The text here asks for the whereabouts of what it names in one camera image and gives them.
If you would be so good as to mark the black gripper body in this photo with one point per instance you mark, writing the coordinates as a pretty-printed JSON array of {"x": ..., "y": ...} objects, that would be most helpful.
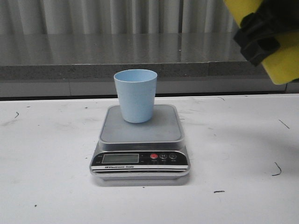
[{"x": 276, "y": 17}]

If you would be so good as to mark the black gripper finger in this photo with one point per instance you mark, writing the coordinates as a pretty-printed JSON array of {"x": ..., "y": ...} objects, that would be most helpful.
[{"x": 255, "y": 38}]

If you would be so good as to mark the grey stone counter ledge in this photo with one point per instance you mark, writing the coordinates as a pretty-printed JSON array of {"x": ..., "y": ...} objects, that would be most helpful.
[{"x": 77, "y": 66}]

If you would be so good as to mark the silver electronic kitchen scale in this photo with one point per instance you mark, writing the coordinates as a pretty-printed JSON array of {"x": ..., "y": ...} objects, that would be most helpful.
[{"x": 134, "y": 154}]

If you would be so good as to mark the light blue plastic cup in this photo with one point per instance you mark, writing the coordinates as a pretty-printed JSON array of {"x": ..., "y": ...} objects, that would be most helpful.
[{"x": 136, "y": 91}]

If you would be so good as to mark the yellow squeeze bottle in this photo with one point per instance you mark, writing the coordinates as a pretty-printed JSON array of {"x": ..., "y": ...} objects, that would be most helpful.
[{"x": 283, "y": 65}]

